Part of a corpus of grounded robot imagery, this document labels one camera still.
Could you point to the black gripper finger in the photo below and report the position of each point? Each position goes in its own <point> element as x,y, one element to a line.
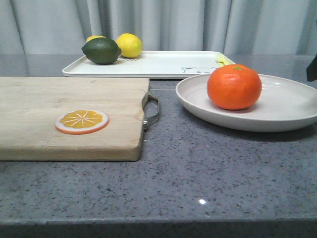
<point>311,70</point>

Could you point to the beige round plate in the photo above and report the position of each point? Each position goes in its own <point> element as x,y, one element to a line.
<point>284,105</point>

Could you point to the orange mandarin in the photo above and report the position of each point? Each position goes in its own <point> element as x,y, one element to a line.
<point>234,87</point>

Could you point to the white bear print tray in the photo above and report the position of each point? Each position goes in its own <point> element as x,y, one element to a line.
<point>149,64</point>

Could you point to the grey curtain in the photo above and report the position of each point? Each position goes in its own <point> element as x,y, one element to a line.
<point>253,27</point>

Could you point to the yellow plastic fork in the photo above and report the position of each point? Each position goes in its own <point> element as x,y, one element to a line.
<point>222,60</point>

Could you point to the yellow lemon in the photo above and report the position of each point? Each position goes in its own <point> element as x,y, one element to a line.
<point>131,46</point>
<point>94,37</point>

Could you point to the dark green lime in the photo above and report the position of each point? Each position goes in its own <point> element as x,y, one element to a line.
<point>101,50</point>

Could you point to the orange slice toy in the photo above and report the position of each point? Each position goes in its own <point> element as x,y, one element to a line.
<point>83,121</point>

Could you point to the wooden cutting board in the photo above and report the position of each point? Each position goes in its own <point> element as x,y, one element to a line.
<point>29,107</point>

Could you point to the metal cutting board handle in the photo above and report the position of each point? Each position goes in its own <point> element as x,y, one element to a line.
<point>151,109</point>

